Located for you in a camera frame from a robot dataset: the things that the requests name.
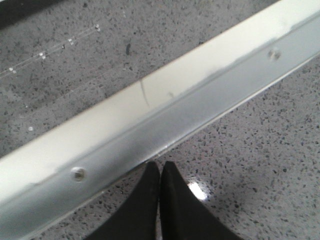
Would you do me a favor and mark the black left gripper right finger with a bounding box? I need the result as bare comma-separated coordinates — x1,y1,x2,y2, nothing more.
159,161,241,240

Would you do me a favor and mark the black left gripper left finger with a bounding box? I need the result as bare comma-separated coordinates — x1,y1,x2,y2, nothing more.
86,161,160,240

